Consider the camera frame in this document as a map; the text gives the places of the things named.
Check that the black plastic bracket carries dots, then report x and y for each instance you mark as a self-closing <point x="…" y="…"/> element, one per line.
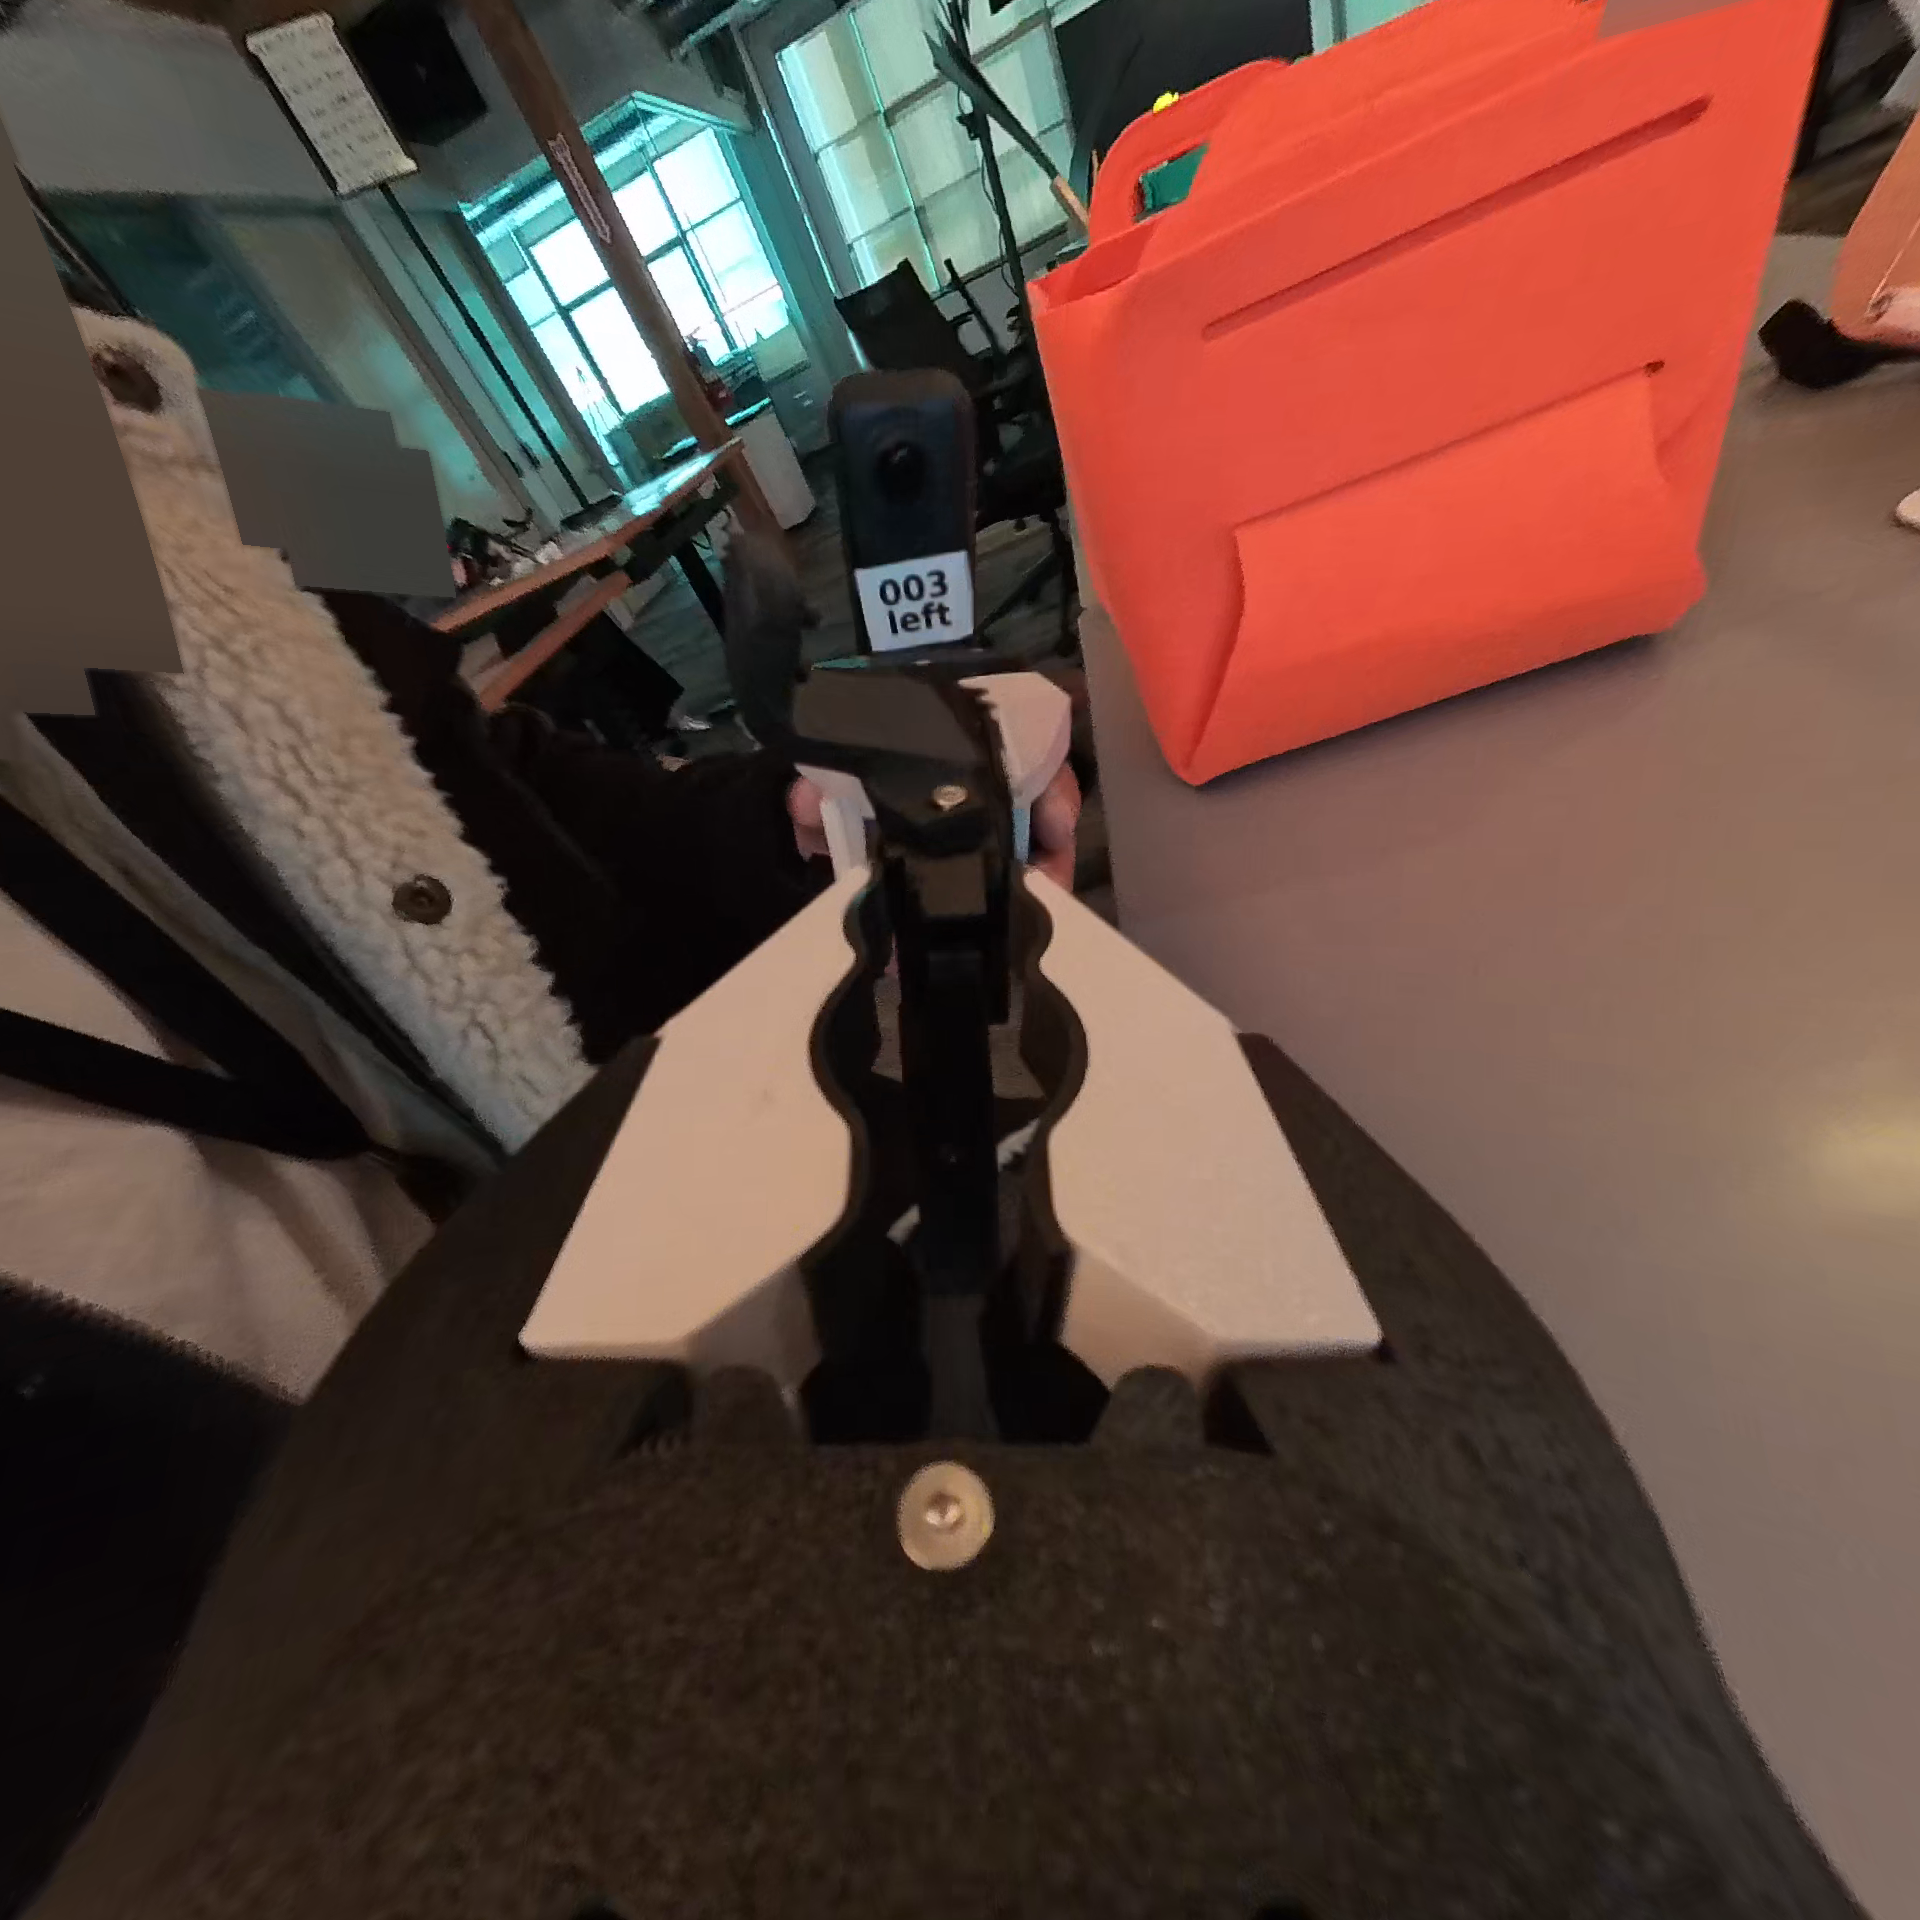
<point x="949" y="1051"/>

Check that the black wall speaker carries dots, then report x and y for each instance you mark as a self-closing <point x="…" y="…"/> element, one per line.
<point x="421" y="68"/>

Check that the wooden column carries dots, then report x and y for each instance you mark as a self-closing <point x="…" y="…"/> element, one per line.
<point x="630" y="271"/>

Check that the person's left hand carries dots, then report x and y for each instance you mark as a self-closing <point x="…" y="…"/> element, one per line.
<point x="1055" y="825"/>

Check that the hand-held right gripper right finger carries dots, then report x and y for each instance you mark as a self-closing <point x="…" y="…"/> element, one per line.
<point x="1200" y="1201"/>

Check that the wooden table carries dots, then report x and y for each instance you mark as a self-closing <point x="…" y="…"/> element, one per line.
<point x="601" y="540"/>

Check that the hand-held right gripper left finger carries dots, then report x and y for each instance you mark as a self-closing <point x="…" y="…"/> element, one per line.
<point x="690" y="1201"/>

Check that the orange fabric bag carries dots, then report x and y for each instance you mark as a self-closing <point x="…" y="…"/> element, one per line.
<point x="1425" y="450"/>

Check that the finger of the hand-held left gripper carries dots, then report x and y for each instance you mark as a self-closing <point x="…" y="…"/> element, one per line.
<point x="1034" y="735"/>
<point x="841" y="818"/>

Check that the white wall chart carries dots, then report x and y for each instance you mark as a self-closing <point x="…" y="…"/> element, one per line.
<point x="333" y="104"/>

